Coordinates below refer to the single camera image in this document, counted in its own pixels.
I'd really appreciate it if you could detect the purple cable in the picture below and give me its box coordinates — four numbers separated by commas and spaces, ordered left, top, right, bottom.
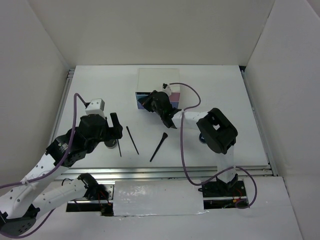
0, 92, 91, 238
169, 82, 258, 210

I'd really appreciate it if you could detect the black round powder jar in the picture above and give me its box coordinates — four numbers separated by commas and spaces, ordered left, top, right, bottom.
104, 139, 117, 149

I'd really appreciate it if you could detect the pink drawer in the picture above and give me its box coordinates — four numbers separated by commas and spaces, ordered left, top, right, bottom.
169, 92, 180, 102

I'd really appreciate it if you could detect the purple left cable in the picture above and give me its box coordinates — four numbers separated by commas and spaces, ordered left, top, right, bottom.
0, 92, 91, 238

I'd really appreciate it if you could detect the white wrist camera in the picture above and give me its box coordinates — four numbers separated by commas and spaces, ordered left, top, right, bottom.
162, 83, 172, 96
85, 98, 105, 118

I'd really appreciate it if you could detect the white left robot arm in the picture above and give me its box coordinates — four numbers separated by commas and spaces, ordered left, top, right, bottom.
0, 112, 123, 238

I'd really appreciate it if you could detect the light blue drawer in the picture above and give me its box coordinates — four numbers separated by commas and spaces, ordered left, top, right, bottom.
135, 92, 151, 110

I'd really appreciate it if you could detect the black fan makeup brush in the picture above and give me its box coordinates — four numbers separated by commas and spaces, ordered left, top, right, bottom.
149, 132, 168, 162

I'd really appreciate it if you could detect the white drawer cabinet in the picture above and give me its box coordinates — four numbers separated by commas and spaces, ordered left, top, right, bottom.
135, 68, 181, 94

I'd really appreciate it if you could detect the navy round compact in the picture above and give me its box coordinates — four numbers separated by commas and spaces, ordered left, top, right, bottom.
198, 134, 206, 144

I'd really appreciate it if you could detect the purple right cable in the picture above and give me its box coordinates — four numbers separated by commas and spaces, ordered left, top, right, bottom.
169, 82, 258, 210

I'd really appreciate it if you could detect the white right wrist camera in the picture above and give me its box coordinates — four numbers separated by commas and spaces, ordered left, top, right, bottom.
162, 83, 172, 96

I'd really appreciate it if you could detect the white foam block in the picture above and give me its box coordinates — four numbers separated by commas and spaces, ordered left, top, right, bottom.
113, 179, 205, 217

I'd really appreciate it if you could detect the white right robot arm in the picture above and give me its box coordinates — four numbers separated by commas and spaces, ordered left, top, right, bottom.
137, 90, 238, 196

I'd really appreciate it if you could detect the purple drawer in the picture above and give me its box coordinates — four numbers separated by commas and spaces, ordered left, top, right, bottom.
170, 101, 179, 109

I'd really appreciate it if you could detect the aluminium rail frame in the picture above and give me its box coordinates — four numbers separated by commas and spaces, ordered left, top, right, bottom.
55, 165, 274, 181

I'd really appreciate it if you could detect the thin black makeup brush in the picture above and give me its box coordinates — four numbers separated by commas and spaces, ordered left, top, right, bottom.
126, 126, 140, 155

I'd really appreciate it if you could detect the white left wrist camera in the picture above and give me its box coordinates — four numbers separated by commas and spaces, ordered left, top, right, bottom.
85, 98, 105, 118

